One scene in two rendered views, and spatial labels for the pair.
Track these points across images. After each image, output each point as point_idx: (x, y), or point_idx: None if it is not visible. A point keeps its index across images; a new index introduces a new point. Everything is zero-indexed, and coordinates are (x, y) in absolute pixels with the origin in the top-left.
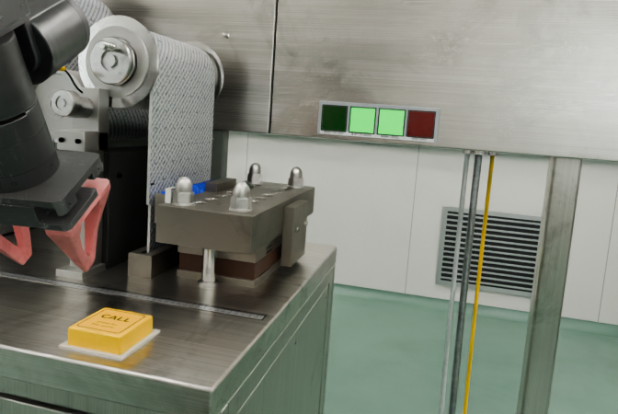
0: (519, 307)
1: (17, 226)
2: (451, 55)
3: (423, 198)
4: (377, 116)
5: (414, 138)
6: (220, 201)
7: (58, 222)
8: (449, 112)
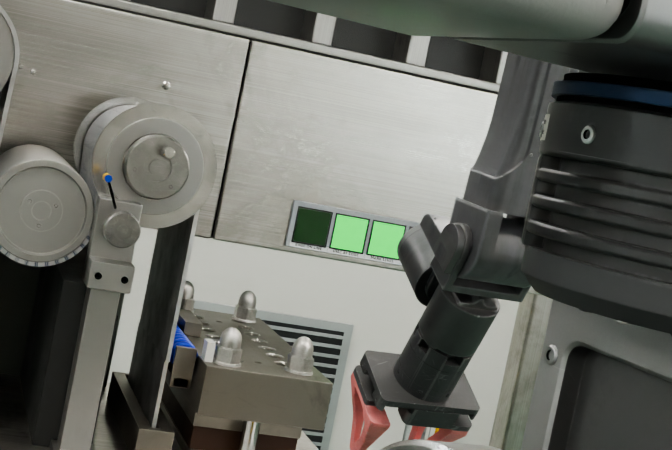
0: None
1: (360, 422)
2: (465, 162)
3: (144, 281)
4: (369, 230)
5: None
6: (243, 355)
7: (464, 424)
8: None
